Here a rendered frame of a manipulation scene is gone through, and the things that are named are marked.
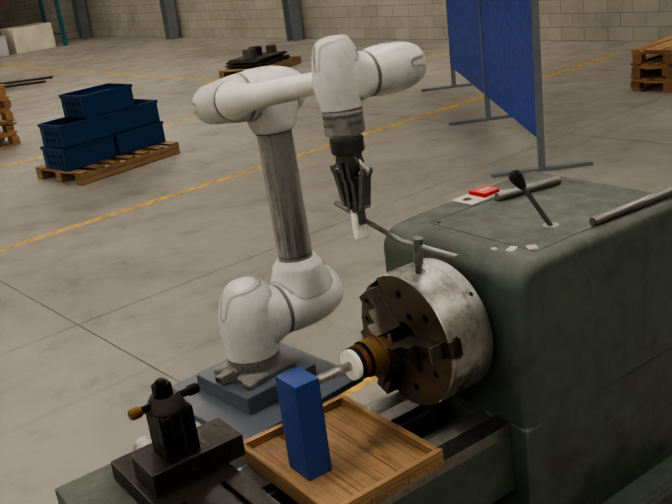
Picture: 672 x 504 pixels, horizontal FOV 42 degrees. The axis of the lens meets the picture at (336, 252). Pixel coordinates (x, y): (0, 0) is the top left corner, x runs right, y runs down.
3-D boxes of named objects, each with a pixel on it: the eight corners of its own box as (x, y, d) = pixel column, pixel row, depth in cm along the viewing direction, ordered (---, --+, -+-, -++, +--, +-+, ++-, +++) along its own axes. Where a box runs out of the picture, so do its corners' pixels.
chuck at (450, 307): (391, 357, 222) (388, 244, 208) (481, 413, 199) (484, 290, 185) (363, 370, 217) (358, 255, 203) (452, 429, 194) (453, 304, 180)
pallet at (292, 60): (261, 64, 1488) (257, 41, 1475) (301, 63, 1449) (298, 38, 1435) (219, 78, 1392) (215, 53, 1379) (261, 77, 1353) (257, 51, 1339)
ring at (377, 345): (371, 324, 198) (338, 338, 193) (398, 336, 191) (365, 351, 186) (375, 361, 201) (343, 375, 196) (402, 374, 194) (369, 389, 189)
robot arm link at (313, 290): (267, 328, 265) (324, 304, 277) (297, 341, 252) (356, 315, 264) (218, 72, 242) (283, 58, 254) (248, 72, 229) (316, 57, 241)
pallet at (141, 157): (134, 148, 966) (119, 77, 939) (180, 153, 914) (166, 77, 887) (37, 178, 884) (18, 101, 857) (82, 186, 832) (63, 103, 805)
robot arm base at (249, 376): (201, 378, 255) (197, 361, 253) (260, 349, 268) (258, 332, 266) (238, 396, 242) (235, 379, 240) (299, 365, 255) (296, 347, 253)
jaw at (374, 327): (402, 327, 203) (378, 282, 206) (412, 319, 199) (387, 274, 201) (365, 344, 197) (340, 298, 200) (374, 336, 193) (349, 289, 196)
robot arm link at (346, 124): (337, 114, 184) (341, 142, 186) (371, 105, 189) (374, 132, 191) (312, 113, 191) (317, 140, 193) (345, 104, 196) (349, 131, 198)
